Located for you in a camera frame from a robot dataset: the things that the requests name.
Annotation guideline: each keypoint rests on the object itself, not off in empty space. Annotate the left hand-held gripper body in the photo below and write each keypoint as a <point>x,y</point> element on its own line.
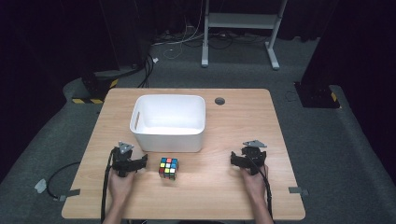
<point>123,161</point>

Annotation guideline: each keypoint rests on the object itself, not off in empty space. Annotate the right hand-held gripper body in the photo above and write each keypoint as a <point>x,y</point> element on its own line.
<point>254,157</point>

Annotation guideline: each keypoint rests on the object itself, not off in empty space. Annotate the multicoloured puzzle cube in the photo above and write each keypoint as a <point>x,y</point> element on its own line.
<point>168,168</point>

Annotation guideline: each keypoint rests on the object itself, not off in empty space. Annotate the white plastic bin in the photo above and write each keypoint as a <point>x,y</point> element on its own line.
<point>168,123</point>

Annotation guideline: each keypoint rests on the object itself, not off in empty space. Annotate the person's left hand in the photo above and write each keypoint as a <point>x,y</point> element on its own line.
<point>120,186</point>

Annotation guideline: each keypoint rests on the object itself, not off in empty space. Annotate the person's right hand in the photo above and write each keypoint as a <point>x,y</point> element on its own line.
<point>256,185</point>

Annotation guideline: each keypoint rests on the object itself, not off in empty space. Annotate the grey tape strip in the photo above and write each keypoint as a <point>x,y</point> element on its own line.
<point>70,194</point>
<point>298,190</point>

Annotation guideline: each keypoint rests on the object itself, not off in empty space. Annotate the grey round table grommet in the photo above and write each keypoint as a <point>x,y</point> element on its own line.
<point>219,101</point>

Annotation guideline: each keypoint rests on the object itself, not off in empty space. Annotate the black base with yellow stripes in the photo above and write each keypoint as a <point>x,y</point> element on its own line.
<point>96,87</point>

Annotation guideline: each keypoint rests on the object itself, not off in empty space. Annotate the black base with yellow mark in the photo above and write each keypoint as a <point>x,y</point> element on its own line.
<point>317,95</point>

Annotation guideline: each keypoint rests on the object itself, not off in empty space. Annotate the white metal stand frame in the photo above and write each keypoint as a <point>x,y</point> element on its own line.
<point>239,21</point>

